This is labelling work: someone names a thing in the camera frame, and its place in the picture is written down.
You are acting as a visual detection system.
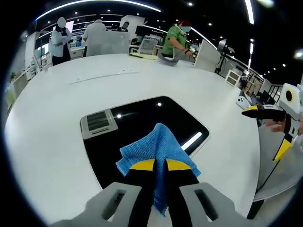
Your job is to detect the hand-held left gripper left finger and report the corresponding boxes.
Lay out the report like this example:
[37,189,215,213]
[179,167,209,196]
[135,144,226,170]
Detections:
[51,158,157,227]

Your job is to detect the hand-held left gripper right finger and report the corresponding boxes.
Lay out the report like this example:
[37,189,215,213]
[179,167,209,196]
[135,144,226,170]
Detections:
[164,158,268,227]

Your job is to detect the blue cleaning cloth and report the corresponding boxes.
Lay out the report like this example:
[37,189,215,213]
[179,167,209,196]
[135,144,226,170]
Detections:
[115,122,202,217]

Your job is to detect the person's right hand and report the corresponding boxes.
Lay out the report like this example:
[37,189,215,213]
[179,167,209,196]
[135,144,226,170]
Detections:
[264,119,285,133]

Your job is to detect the small white device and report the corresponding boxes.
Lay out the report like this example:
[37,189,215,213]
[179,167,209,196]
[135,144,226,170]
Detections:
[235,95,250,110]

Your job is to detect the white mesh office chair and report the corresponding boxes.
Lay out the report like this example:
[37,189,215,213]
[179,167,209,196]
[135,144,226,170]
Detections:
[137,37,159,55]
[224,69,242,87]

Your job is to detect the black tripod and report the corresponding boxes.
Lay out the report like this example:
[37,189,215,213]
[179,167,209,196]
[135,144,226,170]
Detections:
[214,38,235,74]

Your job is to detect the white panel board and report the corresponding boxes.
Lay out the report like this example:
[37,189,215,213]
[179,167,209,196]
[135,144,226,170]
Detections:
[194,38,223,73]

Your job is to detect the yellow paper sheet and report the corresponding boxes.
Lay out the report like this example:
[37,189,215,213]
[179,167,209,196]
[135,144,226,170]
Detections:
[127,52,159,61]

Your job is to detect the frosted partition screen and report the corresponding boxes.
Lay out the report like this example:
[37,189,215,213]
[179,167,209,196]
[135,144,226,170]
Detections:
[86,31,130,57]

